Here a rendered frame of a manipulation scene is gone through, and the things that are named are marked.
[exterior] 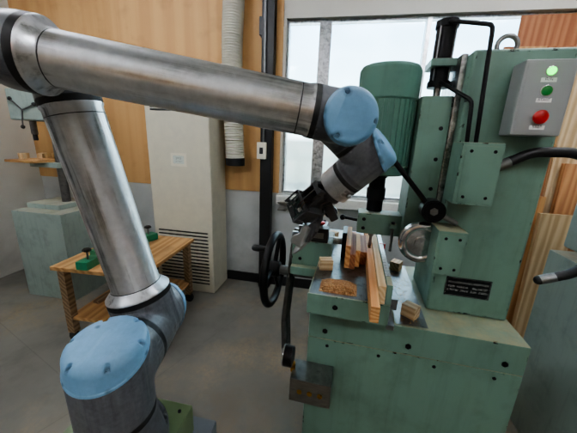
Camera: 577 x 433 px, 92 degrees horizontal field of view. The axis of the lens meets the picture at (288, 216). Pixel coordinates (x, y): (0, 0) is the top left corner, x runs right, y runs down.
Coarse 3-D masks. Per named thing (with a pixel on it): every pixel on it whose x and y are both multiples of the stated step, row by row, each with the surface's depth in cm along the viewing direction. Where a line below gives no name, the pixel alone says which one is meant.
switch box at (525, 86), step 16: (528, 64) 62; (544, 64) 61; (560, 64) 60; (576, 64) 60; (512, 80) 67; (528, 80) 62; (560, 80) 61; (512, 96) 66; (528, 96) 63; (560, 96) 62; (512, 112) 66; (528, 112) 64; (560, 112) 62; (512, 128) 65; (528, 128) 64; (544, 128) 64; (560, 128) 63
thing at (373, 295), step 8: (368, 256) 90; (368, 264) 84; (368, 272) 78; (368, 280) 74; (376, 280) 74; (368, 288) 72; (376, 288) 70; (368, 296) 70; (376, 296) 66; (368, 304) 68; (376, 304) 63; (368, 312) 66; (376, 312) 62; (376, 320) 63
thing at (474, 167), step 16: (464, 144) 67; (480, 144) 66; (496, 144) 65; (464, 160) 67; (480, 160) 66; (496, 160) 66; (448, 176) 75; (464, 176) 68; (480, 176) 67; (496, 176) 67; (448, 192) 73; (464, 192) 69; (480, 192) 68
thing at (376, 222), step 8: (360, 208) 98; (360, 216) 92; (368, 216) 91; (376, 216) 91; (384, 216) 90; (392, 216) 90; (400, 216) 89; (360, 224) 93; (368, 224) 92; (376, 224) 91; (384, 224) 91; (400, 224) 90; (360, 232) 93; (368, 232) 93; (376, 232) 92; (384, 232) 91
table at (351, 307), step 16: (336, 256) 99; (304, 272) 96; (320, 272) 86; (336, 272) 86; (352, 272) 87; (320, 304) 74; (336, 304) 73; (352, 304) 72; (384, 304) 70; (368, 320) 72; (384, 320) 71
